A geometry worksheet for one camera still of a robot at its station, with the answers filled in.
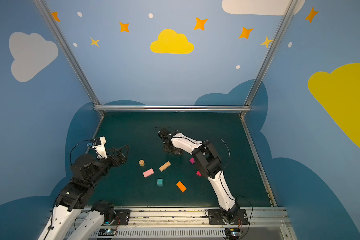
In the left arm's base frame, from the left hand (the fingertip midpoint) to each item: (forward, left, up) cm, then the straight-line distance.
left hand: (124, 147), depth 69 cm
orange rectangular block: (-9, -27, -27) cm, 40 cm away
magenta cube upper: (+8, -34, -28) cm, 44 cm away
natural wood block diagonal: (+4, -16, -28) cm, 33 cm away
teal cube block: (-7, -15, -26) cm, 30 cm away
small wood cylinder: (+5, -2, -25) cm, 26 cm away
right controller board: (-30, -52, -29) cm, 67 cm away
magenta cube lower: (0, -37, -28) cm, 47 cm away
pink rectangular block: (-1, -7, -27) cm, 28 cm away
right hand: (+16, -21, -26) cm, 37 cm away
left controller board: (-31, +8, -28) cm, 42 cm away
